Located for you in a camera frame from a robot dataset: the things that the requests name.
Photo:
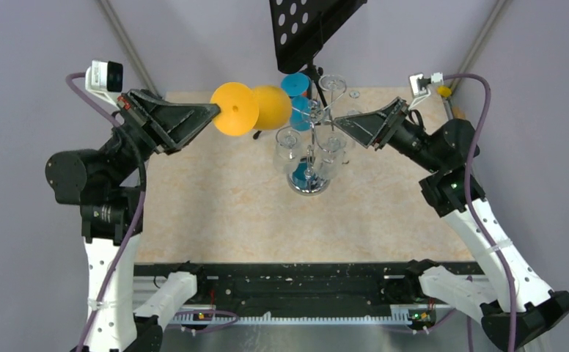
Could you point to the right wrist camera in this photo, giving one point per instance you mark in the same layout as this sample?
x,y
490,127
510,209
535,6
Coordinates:
x,y
422,86

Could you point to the clear ribbed wine glass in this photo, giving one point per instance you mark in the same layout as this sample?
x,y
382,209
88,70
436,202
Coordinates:
x,y
329,155

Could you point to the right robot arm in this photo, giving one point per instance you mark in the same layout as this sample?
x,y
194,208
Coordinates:
x,y
516,306

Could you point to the chrome wine glass rack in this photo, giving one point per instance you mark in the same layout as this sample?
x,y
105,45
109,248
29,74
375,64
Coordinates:
x,y
303,180

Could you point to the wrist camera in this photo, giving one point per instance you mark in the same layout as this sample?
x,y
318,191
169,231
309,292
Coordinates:
x,y
104,79
422,86

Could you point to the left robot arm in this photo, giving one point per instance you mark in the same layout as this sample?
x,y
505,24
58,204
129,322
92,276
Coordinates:
x,y
108,185

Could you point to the black music stand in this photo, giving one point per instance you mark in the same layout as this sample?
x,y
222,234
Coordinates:
x,y
302,28

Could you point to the clear wine glass back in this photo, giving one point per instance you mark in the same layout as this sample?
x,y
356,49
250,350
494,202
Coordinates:
x,y
333,83

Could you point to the black front rail base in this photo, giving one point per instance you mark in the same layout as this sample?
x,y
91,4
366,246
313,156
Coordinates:
x,y
296,294

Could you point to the yellow plastic wine glass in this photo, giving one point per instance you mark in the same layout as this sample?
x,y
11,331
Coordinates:
x,y
243,109

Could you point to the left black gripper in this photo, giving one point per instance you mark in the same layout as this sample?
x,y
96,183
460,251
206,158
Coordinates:
x,y
166,124

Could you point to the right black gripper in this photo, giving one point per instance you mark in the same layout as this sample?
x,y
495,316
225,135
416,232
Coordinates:
x,y
371,129

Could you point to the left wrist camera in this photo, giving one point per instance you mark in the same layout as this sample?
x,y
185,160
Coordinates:
x,y
104,79

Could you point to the blue plastic wine glass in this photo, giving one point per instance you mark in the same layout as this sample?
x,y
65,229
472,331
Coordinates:
x,y
296,85

